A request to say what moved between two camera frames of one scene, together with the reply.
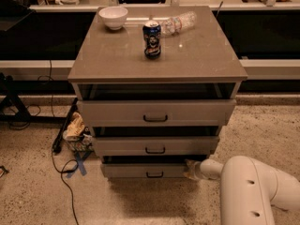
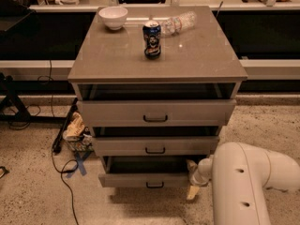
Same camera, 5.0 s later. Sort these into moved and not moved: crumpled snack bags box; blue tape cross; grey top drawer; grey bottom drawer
Moved: grey bottom drawer
Not moved: grey top drawer; crumpled snack bags box; blue tape cross
